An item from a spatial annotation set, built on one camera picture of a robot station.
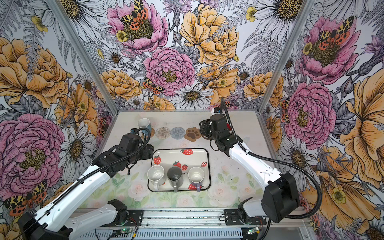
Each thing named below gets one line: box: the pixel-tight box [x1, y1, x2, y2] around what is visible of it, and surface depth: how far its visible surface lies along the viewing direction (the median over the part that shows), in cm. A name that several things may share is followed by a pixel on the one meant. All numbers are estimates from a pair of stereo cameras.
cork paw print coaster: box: [184, 127, 202, 142], surface depth 110 cm
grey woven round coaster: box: [170, 126, 186, 140], surface depth 110 cm
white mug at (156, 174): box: [147, 164, 166, 191], surface depth 84 cm
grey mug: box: [167, 166, 184, 193], surface depth 80 cm
